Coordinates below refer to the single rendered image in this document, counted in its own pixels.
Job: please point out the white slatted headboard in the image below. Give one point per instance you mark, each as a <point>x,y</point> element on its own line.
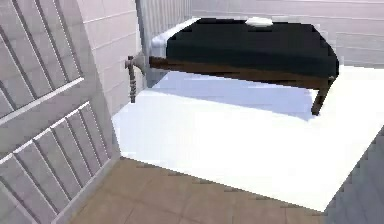
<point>160,20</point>

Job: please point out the white pillow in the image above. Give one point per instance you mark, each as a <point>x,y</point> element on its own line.
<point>259,21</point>

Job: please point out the white panelled room door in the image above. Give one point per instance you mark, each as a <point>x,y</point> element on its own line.
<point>50,110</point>

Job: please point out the black bed with brown frame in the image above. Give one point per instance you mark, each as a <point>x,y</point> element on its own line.
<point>253,50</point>

